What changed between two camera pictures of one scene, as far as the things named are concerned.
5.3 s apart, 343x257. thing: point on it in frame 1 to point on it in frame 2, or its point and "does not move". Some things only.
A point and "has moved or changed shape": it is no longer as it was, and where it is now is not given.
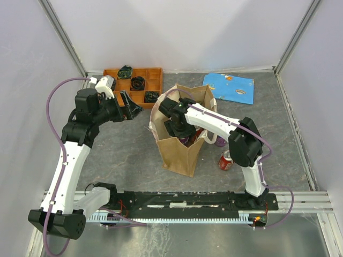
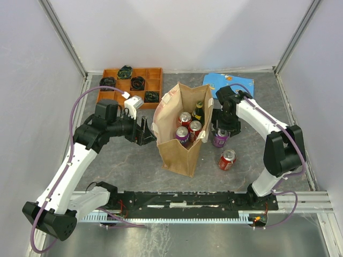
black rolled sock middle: (138, 83) does not move
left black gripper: (123, 112) to (140, 135)
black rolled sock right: (151, 96) does not move
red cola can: (199, 132) has moved or changed shape
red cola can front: (225, 161) does not move
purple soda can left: (220, 141) does not move
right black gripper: (191, 130) to (235, 128)
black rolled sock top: (125, 72) does not move
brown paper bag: (177, 157) does not move
